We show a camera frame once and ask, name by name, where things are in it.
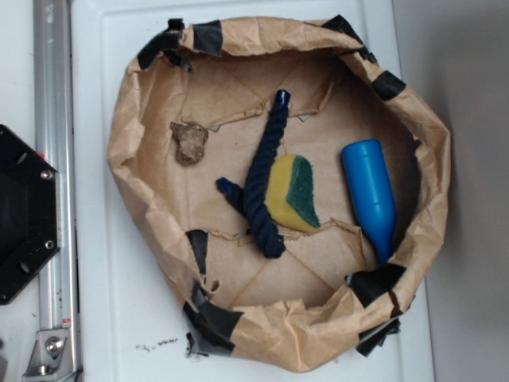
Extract brown grey rock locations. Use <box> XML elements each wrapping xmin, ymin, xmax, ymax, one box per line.
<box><xmin>170</xmin><ymin>123</ymin><xmax>208</xmax><ymax>166</ymax></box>

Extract yellow green sponge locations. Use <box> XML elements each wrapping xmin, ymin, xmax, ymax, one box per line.
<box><xmin>265</xmin><ymin>154</ymin><xmax>321</xmax><ymax>232</ymax></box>

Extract brown paper bag bin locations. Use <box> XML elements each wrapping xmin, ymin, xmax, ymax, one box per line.
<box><xmin>107</xmin><ymin>17</ymin><xmax>451</xmax><ymax>372</ymax></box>

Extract blue plastic bottle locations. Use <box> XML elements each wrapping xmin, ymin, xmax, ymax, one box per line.
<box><xmin>341</xmin><ymin>139</ymin><xmax>397</xmax><ymax>266</ymax></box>

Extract white plastic tray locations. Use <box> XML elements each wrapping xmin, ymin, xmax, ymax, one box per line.
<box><xmin>71</xmin><ymin>1</ymin><xmax>434</xmax><ymax>381</ymax></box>

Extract dark blue rope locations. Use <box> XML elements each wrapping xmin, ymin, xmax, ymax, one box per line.
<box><xmin>216</xmin><ymin>89</ymin><xmax>293</xmax><ymax>259</ymax></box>

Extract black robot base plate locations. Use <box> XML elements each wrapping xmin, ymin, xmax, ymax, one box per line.
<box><xmin>1</xmin><ymin>125</ymin><xmax>60</xmax><ymax>306</ymax></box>

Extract aluminium frame rail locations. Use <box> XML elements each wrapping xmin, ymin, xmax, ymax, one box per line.
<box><xmin>33</xmin><ymin>1</ymin><xmax>83</xmax><ymax>381</ymax></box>

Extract metal corner bracket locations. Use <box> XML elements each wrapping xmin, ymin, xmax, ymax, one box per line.
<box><xmin>22</xmin><ymin>328</ymin><xmax>76</xmax><ymax>381</ymax></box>

